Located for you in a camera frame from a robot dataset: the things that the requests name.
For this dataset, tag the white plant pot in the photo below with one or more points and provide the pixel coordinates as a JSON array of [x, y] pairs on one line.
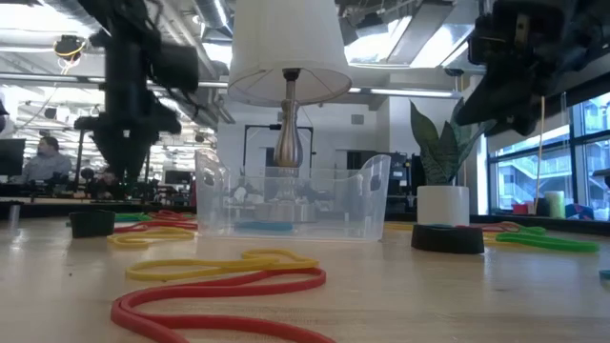
[[443, 205]]

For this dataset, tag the green snake plant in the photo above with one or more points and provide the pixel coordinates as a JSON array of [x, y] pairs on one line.
[[441, 157]]

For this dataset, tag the blue box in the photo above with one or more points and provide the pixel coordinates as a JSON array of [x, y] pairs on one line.
[[579, 212]]

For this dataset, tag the grey metal post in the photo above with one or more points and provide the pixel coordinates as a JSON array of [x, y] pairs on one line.
[[14, 216]]

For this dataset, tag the long ceiling light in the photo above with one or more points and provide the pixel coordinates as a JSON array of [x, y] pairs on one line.
[[405, 93]]

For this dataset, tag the silver ceiling duct hood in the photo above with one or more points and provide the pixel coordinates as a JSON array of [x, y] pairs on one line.
[[429, 43]]

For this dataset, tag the person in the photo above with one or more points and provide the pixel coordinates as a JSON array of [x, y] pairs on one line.
[[45, 167], [110, 185]]

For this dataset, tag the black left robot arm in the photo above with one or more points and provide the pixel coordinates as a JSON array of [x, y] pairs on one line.
[[124, 24]]

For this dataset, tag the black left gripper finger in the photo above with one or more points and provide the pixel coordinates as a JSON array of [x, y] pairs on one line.
[[138, 152], [114, 152]]

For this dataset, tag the small red container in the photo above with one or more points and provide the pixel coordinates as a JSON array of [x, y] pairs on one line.
[[520, 209]]

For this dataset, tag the black dome camera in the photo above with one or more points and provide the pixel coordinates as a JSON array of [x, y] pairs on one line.
[[453, 72]]

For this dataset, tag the silver ceiling light bar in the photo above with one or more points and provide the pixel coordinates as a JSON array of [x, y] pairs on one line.
[[47, 77]]

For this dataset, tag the thick red rubber band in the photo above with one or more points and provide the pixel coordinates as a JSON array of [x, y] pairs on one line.
[[190, 323]]

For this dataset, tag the grey wall panel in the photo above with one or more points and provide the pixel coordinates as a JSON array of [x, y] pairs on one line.
[[358, 119]]

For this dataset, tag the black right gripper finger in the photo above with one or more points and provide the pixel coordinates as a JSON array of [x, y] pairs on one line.
[[524, 119], [495, 100]]

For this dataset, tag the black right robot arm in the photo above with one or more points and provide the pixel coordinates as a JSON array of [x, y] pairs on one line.
[[591, 28]]

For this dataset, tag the clear plastic bin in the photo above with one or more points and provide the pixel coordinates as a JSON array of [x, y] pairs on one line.
[[333, 205]]

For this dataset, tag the black computer monitor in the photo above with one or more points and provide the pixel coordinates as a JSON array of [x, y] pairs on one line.
[[12, 157]]

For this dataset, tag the light green cylinder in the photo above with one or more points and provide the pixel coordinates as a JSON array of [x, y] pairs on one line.
[[555, 205]]

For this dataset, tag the dark container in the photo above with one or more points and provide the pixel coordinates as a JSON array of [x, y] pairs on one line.
[[543, 209]]

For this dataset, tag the green rubber band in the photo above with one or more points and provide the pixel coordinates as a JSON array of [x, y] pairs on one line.
[[131, 217], [548, 242], [536, 230]]

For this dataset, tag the white lampshade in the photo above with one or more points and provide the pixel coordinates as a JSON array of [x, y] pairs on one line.
[[286, 38]]

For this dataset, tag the black framed window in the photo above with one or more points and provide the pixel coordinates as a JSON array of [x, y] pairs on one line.
[[519, 181]]

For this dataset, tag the black machine cabinet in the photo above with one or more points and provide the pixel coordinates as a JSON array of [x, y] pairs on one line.
[[398, 181]]

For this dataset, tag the silver lamp base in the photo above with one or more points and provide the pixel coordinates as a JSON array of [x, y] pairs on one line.
[[288, 143]]

